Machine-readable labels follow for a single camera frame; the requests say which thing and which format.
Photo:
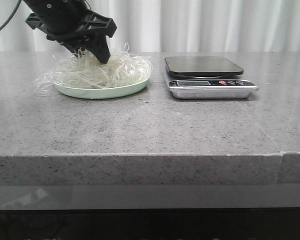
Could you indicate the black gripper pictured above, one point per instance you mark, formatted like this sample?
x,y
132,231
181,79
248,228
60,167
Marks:
x,y
73,25

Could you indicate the white vermicelli noodle bundle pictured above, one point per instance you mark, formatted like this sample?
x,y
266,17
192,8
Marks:
x,y
83,70

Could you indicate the light green round plate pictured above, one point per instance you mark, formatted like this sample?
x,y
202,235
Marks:
x,y
102,93

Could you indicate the white pleated curtain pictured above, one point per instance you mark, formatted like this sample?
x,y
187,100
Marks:
x,y
203,25

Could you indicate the black silver kitchen scale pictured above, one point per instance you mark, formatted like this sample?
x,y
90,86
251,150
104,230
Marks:
x,y
206,77

